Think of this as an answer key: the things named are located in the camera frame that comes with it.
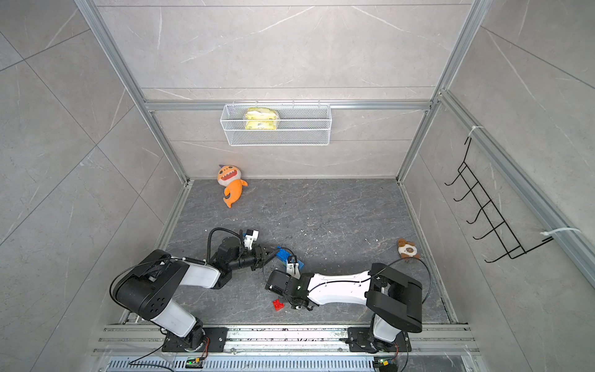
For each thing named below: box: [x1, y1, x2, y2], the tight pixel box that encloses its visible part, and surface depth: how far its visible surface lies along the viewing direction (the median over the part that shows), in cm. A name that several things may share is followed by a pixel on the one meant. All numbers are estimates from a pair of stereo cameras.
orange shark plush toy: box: [216, 164, 249, 209], surface depth 113 cm
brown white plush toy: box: [397, 237, 420, 259], surface depth 93 cm
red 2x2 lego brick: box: [271, 298, 285, 312], surface depth 81 cm
